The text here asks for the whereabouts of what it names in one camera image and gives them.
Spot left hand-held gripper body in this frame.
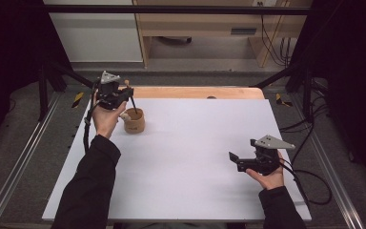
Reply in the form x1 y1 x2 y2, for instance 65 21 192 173
94 70 122 111

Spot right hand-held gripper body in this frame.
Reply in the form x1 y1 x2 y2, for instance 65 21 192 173
237 135 296 176

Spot dark-handled brush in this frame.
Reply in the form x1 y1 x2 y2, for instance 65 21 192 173
124 79 139 115

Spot brown cup with animal figure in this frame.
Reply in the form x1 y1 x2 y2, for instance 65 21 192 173
118 107 146 135

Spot person's left hand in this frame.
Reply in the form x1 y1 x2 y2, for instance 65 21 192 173
91 92 128 140

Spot person's right hand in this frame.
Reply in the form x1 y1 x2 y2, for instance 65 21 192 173
245 151 286 191

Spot white table board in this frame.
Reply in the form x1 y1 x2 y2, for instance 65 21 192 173
41 97 313 222

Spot white cabinet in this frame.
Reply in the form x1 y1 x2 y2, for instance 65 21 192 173
43 0 144 64

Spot black metal stand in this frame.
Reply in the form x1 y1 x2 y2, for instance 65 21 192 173
37 61 104 122
251 61 314 120

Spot wooden table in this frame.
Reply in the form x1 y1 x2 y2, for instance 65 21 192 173
120 86 266 100

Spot light wooden desk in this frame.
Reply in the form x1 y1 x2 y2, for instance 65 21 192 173
132 0 313 69

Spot black curtain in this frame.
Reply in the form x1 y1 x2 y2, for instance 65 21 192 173
0 0 74 158
290 0 366 187

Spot yellow-handled tool left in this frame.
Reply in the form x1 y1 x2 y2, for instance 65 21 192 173
71 91 85 109

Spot yellow-handled tool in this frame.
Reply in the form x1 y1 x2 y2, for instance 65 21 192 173
71 91 85 109
274 93 294 108

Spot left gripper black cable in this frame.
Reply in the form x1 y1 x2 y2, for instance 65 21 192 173
82 79 102 155

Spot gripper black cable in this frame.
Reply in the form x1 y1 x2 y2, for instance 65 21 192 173
278 156 334 206
82 79 102 155

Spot black floor cables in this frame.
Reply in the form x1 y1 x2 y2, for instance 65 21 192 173
280 77 330 165

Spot yellow-handled tool right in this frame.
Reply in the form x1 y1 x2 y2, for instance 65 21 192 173
274 93 294 108

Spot aluminium rail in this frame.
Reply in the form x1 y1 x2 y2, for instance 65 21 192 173
0 92 63 229
290 94 366 229

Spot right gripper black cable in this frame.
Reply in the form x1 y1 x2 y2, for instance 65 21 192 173
278 156 334 206

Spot black horizontal frame bar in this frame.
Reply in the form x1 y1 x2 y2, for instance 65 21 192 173
44 4 311 16

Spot hanging black cables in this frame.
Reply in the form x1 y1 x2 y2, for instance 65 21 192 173
256 1 293 68

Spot yellow cable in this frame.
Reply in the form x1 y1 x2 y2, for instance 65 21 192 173
261 0 292 69

